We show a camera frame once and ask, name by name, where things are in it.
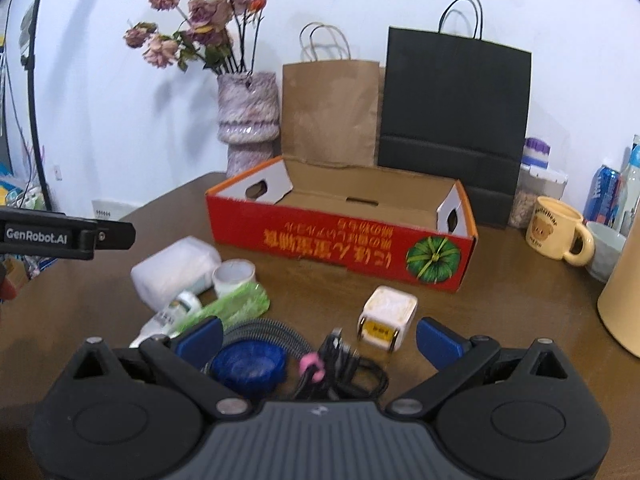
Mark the black cable with pink tie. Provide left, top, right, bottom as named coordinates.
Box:
left=290, top=327, right=390, bottom=402

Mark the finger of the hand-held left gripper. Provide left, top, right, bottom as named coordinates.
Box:
left=95, top=220, right=137, bottom=251

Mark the purple and white jar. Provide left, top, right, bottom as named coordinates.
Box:
left=522, top=136, right=552, bottom=170

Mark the blue drink can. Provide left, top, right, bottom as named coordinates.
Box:
left=582, top=162, right=628, bottom=231

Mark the wire storage rack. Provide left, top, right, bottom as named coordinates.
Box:
left=0, top=160, right=51, bottom=211

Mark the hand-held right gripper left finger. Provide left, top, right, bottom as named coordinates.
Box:
left=72, top=316, right=253, bottom=421

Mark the clear food container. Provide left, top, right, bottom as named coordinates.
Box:
left=509, top=162, right=569, bottom=231

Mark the grey braided cable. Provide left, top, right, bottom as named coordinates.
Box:
left=220, top=317, right=313, bottom=361

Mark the pink mottled ceramic vase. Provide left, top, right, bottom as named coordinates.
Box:
left=216, top=72, right=281, bottom=179

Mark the blue round lid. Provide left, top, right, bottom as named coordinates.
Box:
left=210, top=342, right=287, bottom=401

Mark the clear glass bottle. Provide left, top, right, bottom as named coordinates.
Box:
left=612, top=135, right=640, bottom=236

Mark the white tissue pack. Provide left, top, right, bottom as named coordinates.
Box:
left=131, top=236, right=222, bottom=312

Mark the white cube charger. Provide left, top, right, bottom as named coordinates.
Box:
left=356, top=286, right=418, bottom=353

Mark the green plastic packet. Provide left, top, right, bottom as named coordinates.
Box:
left=175, top=281, right=271, bottom=338

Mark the dried pink rose bouquet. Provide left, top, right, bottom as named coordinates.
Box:
left=123, top=0, right=268, bottom=75

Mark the black paper bag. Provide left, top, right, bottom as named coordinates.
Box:
left=376, top=0, right=532, bottom=230

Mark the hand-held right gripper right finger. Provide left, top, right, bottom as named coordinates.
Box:
left=386, top=316, right=569, bottom=420

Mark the cream thermos jug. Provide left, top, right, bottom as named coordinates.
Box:
left=597, top=220, right=640, bottom=353

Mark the red cardboard box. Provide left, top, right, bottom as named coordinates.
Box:
left=205, top=155, right=479, bottom=295

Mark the yellow bear mug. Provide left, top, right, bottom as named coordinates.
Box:
left=525, top=196, right=596, bottom=265

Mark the brown paper bag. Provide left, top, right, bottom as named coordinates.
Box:
left=281, top=22, right=385, bottom=168

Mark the white ceramic cup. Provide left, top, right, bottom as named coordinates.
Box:
left=582, top=221, right=628, bottom=283

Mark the white plastic bottle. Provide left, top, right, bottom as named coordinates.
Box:
left=129, top=291, right=203, bottom=349

